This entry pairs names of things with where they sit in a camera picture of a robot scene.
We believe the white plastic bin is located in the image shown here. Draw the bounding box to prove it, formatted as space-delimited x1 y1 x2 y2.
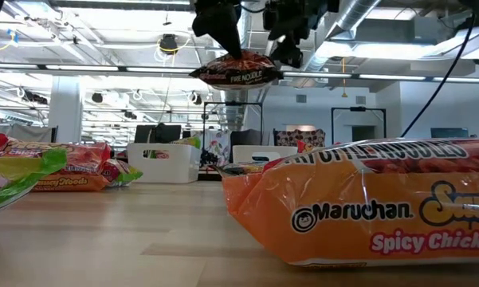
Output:
126 142 202 185
231 144 300 164

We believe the black cable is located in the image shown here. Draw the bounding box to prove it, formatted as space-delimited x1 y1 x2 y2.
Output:
400 14 477 139

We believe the white column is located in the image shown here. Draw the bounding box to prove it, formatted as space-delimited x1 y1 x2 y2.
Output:
48 75 84 132

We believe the black ceiling-mounted device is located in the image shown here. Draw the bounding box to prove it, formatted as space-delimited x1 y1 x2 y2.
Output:
157 33 192 57

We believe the floral fabric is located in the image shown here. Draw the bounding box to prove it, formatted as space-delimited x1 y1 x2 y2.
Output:
201 129 232 168

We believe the long horizontal light bar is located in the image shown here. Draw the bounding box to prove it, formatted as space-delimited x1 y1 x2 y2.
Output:
0 61 479 85

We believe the orange spicy chicken noodle pack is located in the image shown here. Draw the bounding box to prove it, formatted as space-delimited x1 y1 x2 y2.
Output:
296 139 318 155
0 133 112 193
222 138 479 269

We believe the black computer monitor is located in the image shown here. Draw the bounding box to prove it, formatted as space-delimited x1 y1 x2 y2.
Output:
134 123 183 144

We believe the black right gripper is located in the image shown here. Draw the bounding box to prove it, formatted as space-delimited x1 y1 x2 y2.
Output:
262 0 340 69

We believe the dark wall screen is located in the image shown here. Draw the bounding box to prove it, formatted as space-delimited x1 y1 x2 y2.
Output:
430 127 470 140

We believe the grey fabric cover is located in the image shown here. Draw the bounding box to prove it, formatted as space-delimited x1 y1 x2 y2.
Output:
0 123 57 145

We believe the dark office chair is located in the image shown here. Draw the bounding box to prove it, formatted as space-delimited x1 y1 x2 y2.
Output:
230 129 264 147

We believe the black frame stand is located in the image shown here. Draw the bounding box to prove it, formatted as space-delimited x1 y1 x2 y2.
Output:
331 106 387 147

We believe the dotted patterned fabric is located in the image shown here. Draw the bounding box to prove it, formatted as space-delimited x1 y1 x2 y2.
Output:
274 128 327 148

